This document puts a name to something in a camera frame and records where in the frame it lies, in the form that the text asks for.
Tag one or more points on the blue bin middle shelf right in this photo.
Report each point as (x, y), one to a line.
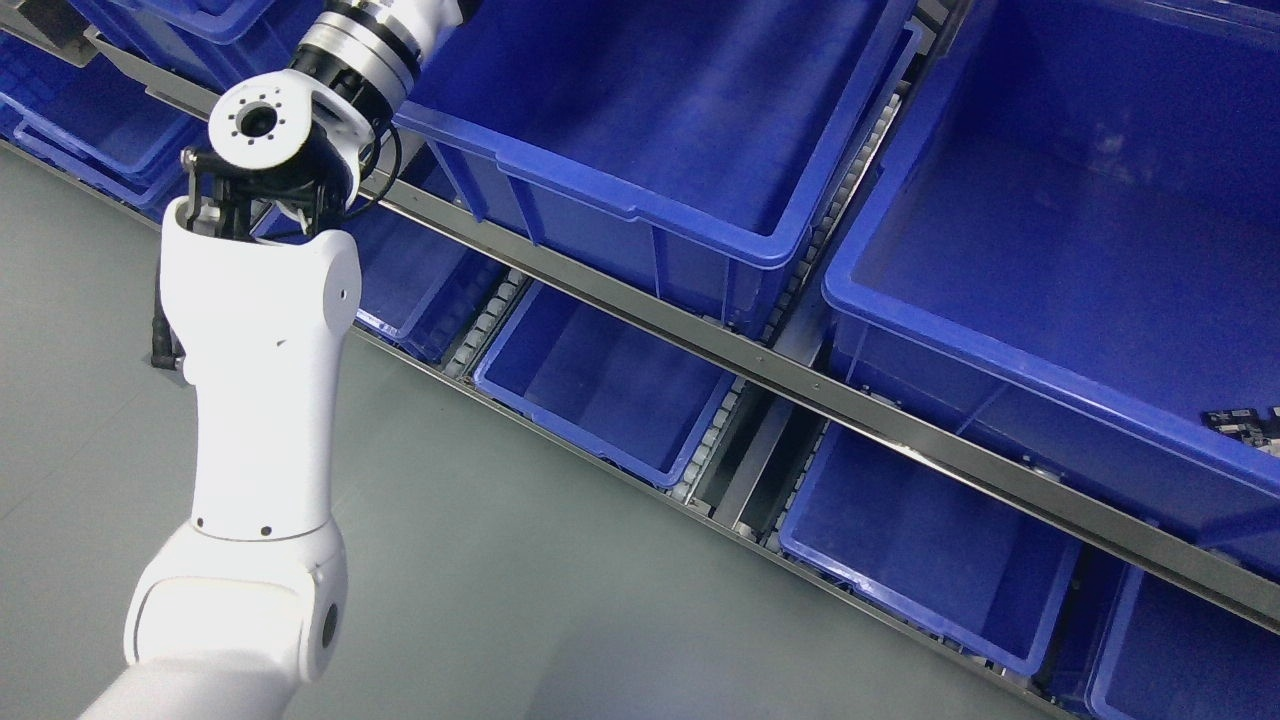
(1070, 255)

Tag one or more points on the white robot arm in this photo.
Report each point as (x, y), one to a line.
(260, 282)

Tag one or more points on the blue bin lower far right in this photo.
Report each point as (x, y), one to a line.
(1167, 654)

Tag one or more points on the dark parts in bin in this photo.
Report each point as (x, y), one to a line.
(1245, 424)

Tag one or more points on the blue plastic bin left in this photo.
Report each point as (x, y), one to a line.
(97, 125)

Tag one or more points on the blue plastic bin centre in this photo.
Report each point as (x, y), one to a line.
(421, 289)

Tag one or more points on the blue bin lower centre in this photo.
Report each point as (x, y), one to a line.
(603, 385)

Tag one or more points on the blue bin shelf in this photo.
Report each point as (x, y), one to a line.
(1070, 255)
(683, 147)

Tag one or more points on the blue plastic bin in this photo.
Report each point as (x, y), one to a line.
(97, 125)
(421, 289)

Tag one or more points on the blue bin middle shelf left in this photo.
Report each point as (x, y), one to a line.
(683, 147)

